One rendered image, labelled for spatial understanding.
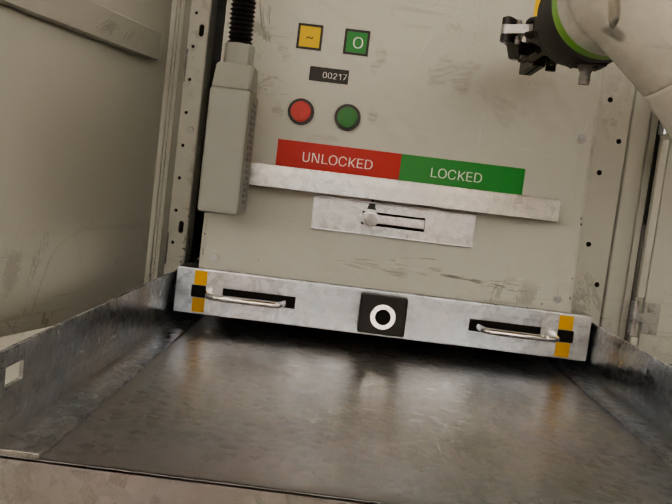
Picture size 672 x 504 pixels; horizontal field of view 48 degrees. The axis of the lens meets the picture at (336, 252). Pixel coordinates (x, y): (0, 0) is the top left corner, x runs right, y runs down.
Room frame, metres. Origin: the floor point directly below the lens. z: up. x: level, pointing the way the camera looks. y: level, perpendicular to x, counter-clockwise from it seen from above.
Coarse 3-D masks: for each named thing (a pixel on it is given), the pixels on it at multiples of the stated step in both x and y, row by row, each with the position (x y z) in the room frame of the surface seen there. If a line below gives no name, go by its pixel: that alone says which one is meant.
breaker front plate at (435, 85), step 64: (256, 0) 0.99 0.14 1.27; (320, 0) 0.99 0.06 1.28; (384, 0) 0.99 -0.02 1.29; (448, 0) 0.99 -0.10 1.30; (512, 0) 0.99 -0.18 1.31; (256, 64) 0.99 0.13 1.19; (320, 64) 0.99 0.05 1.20; (384, 64) 0.99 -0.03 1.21; (448, 64) 0.99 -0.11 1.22; (512, 64) 0.99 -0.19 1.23; (256, 128) 0.99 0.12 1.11; (320, 128) 0.99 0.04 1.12; (384, 128) 0.99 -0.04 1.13; (448, 128) 0.99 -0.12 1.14; (512, 128) 0.99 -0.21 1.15; (576, 128) 0.99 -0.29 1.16; (256, 192) 0.99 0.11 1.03; (576, 192) 0.99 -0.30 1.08; (256, 256) 0.99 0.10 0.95; (320, 256) 0.99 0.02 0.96; (384, 256) 0.99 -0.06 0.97; (448, 256) 0.99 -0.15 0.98; (512, 256) 0.99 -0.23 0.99; (576, 256) 0.99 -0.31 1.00
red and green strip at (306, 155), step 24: (288, 144) 0.99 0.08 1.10; (312, 144) 0.99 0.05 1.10; (312, 168) 0.99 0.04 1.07; (336, 168) 0.99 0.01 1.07; (360, 168) 0.99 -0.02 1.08; (384, 168) 0.99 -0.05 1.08; (408, 168) 0.99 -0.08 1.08; (432, 168) 0.99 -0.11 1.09; (456, 168) 0.99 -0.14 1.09; (480, 168) 0.99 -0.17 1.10; (504, 168) 0.99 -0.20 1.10; (504, 192) 0.99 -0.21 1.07
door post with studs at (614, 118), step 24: (624, 96) 1.17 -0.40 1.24; (600, 120) 1.17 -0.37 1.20; (624, 120) 1.17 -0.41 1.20; (600, 144) 1.17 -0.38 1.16; (624, 144) 1.17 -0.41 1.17; (600, 168) 1.17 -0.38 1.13; (600, 192) 1.17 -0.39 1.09; (600, 216) 1.17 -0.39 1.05; (600, 240) 1.17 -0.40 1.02; (600, 264) 1.17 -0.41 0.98; (576, 288) 1.17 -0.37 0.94; (600, 288) 1.17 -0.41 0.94
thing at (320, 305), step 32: (192, 288) 0.98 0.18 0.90; (224, 288) 0.98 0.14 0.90; (256, 288) 0.98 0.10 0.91; (288, 288) 0.98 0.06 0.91; (320, 288) 0.98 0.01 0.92; (352, 288) 0.98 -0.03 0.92; (256, 320) 0.98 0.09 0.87; (288, 320) 0.98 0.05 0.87; (320, 320) 0.98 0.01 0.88; (352, 320) 0.98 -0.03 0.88; (416, 320) 0.98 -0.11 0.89; (448, 320) 0.98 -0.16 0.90; (480, 320) 0.98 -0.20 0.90; (512, 320) 0.98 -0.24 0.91; (576, 320) 0.98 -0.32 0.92; (512, 352) 0.98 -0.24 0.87; (576, 352) 0.98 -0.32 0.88
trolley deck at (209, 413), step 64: (128, 384) 0.69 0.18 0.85; (192, 384) 0.72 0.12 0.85; (256, 384) 0.74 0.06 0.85; (320, 384) 0.77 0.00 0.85; (384, 384) 0.81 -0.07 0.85; (448, 384) 0.84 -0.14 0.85; (512, 384) 0.88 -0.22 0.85; (64, 448) 0.52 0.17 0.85; (128, 448) 0.53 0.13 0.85; (192, 448) 0.55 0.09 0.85; (256, 448) 0.57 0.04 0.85; (320, 448) 0.58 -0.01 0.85; (384, 448) 0.60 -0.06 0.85; (448, 448) 0.62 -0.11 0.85; (512, 448) 0.64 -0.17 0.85; (576, 448) 0.66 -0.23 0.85; (640, 448) 0.69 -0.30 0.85
